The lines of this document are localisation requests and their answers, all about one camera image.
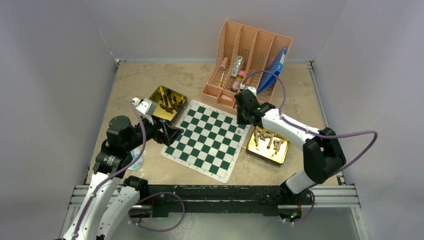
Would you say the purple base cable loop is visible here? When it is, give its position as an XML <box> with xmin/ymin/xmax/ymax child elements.
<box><xmin>127</xmin><ymin>191</ymin><xmax>186</xmax><ymax>233</ymax></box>

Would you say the blue folder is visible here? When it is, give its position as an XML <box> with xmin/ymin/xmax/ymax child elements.
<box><xmin>256</xmin><ymin>47</ymin><xmax>288</xmax><ymax>94</ymax></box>

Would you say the grey box in organizer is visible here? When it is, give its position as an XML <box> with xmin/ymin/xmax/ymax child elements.
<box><xmin>230</xmin><ymin>55</ymin><xmax>245</xmax><ymax>78</ymax></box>

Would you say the pink capped bottle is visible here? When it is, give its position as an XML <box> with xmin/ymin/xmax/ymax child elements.
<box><xmin>230</xmin><ymin>70</ymin><xmax>246</xmax><ymax>93</ymax></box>

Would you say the pink desk organizer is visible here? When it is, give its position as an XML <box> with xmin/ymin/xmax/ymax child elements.
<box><xmin>201</xmin><ymin>20</ymin><xmax>293</xmax><ymax>114</ymax></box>

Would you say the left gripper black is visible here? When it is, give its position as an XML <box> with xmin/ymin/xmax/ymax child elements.
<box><xmin>124</xmin><ymin>112</ymin><xmax>183</xmax><ymax>151</ymax></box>

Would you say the gold tin with dark pieces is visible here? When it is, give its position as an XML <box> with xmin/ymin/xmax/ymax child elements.
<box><xmin>149</xmin><ymin>85</ymin><xmax>188</xmax><ymax>125</ymax></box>

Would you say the white blue round disc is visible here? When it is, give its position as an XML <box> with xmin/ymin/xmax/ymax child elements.
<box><xmin>127</xmin><ymin>147</ymin><xmax>145</xmax><ymax>171</ymax></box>

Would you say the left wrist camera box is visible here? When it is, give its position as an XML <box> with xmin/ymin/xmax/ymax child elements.
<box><xmin>131</xmin><ymin>97</ymin><xmax>157</xmax><ymax>118</ymax></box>

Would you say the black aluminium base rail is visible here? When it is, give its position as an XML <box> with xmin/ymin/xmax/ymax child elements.
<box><xmin>61</xmin><ymin>184</ymin><xmax>360</xmax><ymax>239</ymax></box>

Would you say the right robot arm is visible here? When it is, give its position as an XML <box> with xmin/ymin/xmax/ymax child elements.
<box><xmin>234</xmin><ymin>89</ymin><xmax>346</xmax><ymax>204</ymax></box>

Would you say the gold tin with white pieces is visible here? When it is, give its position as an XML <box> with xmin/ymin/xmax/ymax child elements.
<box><xmin>245</xmin><ymin>126</ymin><xmax>290</xmax><ymax>168</ymax></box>

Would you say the green white chess board mat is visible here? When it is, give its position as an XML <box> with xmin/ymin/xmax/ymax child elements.
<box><xmin>161</xmin><ymin>100</ymin><xmax>251</xmax><ymax>183</ymax></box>

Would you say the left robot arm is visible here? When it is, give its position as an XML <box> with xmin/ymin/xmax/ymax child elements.
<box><xmin>62</xmin><ymin>115</ymin><xmax>184</xmax><ymax>240</ymax></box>

